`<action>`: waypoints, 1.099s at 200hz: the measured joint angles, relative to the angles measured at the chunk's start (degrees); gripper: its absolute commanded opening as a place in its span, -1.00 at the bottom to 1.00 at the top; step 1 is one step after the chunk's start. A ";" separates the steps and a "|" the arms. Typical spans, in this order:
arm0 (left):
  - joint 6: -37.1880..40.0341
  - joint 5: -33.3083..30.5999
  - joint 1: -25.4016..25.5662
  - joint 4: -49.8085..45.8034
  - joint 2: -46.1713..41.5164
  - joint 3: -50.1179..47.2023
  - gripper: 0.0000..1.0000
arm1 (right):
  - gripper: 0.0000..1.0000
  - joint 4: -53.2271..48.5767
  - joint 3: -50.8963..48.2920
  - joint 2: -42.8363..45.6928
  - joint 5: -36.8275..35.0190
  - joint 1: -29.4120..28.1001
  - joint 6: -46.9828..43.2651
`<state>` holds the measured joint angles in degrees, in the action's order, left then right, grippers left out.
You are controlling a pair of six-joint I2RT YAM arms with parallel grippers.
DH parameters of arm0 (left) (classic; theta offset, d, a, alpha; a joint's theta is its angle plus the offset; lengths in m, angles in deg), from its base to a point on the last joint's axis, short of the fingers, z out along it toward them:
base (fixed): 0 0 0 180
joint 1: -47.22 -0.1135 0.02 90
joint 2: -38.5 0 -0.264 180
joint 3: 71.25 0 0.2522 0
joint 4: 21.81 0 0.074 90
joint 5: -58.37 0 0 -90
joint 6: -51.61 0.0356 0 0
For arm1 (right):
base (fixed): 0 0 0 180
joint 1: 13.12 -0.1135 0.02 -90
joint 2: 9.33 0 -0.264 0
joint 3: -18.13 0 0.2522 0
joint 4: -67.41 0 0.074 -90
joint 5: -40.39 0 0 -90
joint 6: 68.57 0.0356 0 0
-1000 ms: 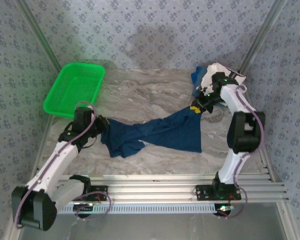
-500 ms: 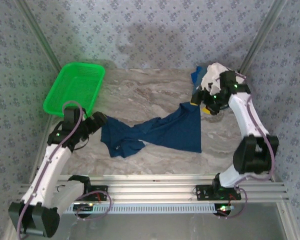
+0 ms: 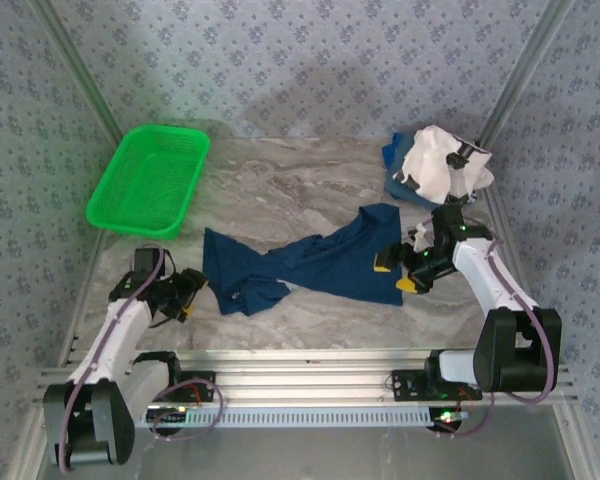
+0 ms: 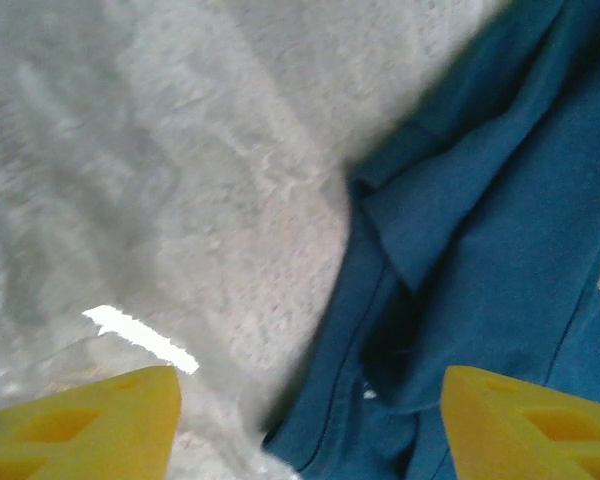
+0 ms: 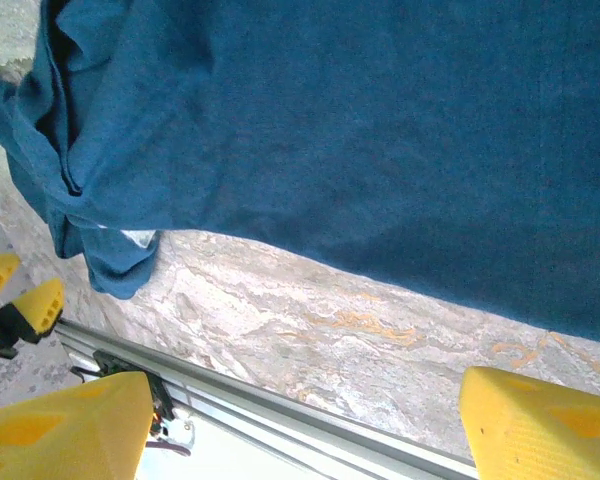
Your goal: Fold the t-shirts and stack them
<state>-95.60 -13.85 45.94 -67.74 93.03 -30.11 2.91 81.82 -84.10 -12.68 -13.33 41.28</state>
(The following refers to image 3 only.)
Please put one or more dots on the aluminium corner post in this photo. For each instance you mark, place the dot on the aluminium corner post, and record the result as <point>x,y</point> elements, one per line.
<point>80,70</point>
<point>522,70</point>

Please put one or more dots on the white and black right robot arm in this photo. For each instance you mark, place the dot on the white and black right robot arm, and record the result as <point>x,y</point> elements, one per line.
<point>485,280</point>

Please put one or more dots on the white t-shirt with black print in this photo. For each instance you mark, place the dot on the white t-shirt with black print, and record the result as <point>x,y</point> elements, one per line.
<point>430,165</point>

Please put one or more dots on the navy blue t-shirt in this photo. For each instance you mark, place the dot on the navy blue t-shirt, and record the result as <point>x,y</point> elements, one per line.
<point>330,265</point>

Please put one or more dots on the green plastic basket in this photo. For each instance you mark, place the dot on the green plastic basket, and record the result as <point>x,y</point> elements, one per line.
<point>147,180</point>

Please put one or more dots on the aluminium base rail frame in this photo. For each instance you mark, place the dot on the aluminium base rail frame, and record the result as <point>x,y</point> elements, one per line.
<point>305,372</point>

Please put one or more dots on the bright blue t-shirt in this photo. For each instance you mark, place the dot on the bright blue t-shirt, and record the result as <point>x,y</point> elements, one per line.
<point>391,150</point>

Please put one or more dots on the small board with green light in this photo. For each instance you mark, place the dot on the small board with green light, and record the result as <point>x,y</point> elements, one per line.
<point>447,417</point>
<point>167,414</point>

